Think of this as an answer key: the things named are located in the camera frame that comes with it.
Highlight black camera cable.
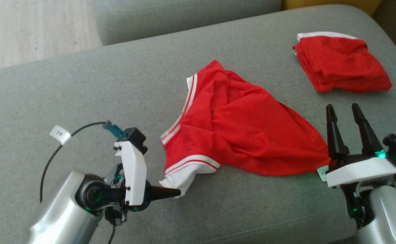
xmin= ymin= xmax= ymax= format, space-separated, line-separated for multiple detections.
xmin=40 ymin=121 xmax=106 ymax=204

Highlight small grey sofa cushion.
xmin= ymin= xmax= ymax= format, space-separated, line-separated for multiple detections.
xmin=93 ymin=0 xmax=283 ymax=46

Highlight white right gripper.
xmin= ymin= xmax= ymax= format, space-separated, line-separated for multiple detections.
xmin=326 ymin=103 xmax=396 ymax=219

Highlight white cable label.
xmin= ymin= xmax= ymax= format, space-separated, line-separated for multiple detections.
xmin=49 ymin=125 xmax=72 ymax=145

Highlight red Bulls basketball shorts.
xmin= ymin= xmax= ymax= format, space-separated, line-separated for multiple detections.
xmin=292 ymin=31 xmax=393 ymax=93

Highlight red white basketball jersey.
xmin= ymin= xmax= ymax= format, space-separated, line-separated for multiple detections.
xmin=159 ymin=60 xmax=332 ymax=198

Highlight yellow upholstered cushion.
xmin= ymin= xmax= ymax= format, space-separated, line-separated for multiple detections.
xmin=282 ymin=0 xmax=384 ymax=17

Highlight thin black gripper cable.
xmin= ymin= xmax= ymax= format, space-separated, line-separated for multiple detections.
xmin=107 ymin=224 xmax=117 ymax=244

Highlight teal cable connector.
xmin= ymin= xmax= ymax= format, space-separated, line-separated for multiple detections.
xmin=102 ymin=120 xmax=128 ymax=141

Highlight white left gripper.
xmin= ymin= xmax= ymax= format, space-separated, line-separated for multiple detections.
xmin=105 ymin=141 xmax=181 ymax=226

